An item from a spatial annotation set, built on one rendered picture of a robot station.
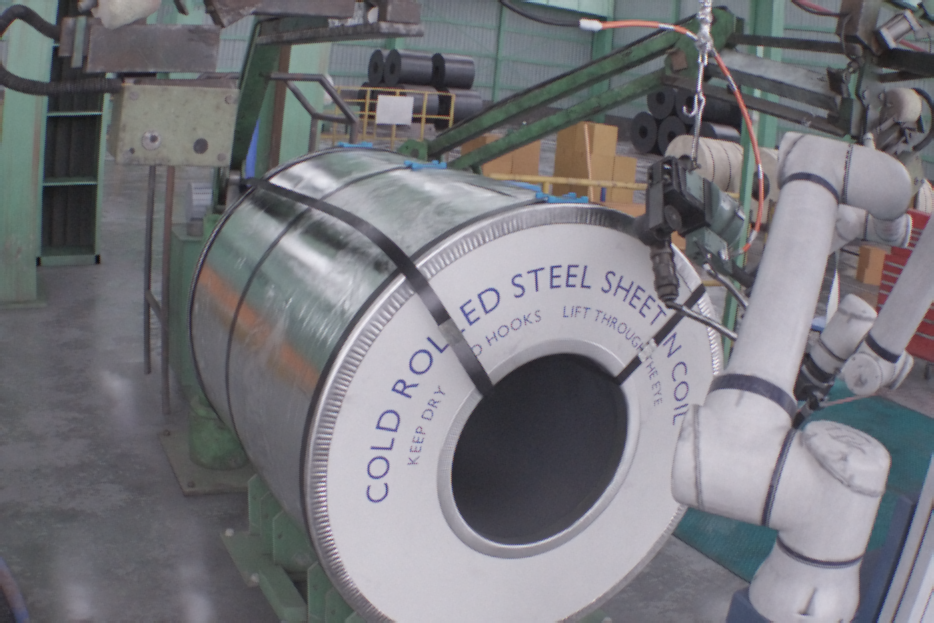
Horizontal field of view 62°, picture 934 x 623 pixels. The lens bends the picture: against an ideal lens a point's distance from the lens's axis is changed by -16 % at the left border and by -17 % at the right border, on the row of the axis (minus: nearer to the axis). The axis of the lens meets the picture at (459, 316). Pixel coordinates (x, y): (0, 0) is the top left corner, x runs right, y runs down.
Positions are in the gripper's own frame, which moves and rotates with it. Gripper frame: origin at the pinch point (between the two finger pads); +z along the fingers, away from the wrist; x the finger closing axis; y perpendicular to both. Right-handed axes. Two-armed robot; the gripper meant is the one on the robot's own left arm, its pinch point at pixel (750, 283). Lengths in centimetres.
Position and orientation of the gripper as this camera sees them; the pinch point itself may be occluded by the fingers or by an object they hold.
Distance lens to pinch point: 222.5
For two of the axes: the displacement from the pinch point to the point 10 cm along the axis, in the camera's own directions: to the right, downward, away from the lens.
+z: -6.2, 4.5, 6.5
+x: -0.4, 8.0, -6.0
